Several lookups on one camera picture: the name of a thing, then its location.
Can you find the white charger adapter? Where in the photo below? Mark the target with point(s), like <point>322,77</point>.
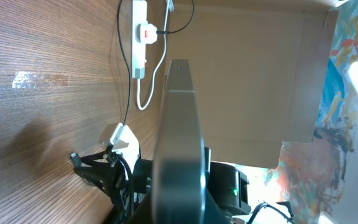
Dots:
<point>147,33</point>

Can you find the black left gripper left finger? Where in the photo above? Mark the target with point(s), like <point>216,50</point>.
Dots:
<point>143,213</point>

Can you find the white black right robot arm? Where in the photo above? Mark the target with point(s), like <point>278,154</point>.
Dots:
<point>226,184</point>

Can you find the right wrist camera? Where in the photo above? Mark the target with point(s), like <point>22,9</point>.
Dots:
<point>123,141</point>

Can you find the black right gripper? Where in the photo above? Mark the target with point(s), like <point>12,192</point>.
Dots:
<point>111,174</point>

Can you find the Galaxy S25 smartphone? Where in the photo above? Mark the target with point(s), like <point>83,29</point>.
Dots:
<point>178,179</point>

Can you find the white power strip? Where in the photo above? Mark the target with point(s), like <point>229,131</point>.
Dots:
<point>139,16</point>

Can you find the colourful patterned cloth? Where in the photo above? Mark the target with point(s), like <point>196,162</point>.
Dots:
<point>321,178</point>

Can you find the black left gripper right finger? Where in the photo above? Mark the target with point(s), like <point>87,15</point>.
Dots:
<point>213,215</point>

